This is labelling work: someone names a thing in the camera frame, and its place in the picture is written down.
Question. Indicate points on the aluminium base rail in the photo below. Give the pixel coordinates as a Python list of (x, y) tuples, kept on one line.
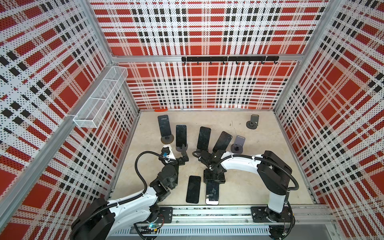
[(303, 222)]

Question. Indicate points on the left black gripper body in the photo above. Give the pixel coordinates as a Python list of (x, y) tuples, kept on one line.
[(179, 161)]

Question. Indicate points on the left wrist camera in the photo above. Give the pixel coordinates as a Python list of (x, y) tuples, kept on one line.
[(166, 151)]

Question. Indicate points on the black phone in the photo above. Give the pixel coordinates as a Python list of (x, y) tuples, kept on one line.
[(212, 193), (181, 136), (222, 142), (193, 190), (204, 139), (164, 125)]

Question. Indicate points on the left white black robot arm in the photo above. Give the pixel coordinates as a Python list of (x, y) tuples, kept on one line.
[(103, 218)]

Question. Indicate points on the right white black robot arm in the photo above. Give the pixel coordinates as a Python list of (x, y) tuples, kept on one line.
[(273, 171)]

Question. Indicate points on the black hook rail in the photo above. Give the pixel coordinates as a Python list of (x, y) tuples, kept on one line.
[(261, 59)]

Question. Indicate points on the white wire mesh basket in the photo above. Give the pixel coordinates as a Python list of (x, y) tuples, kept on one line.
[(93, 111)]

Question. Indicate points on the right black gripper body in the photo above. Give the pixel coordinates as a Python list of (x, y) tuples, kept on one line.
[(211, 175)]

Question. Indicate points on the grey phone stand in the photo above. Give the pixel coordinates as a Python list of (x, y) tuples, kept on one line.
[(201, 150), (167, 140), (180, 148), (253, 122)]

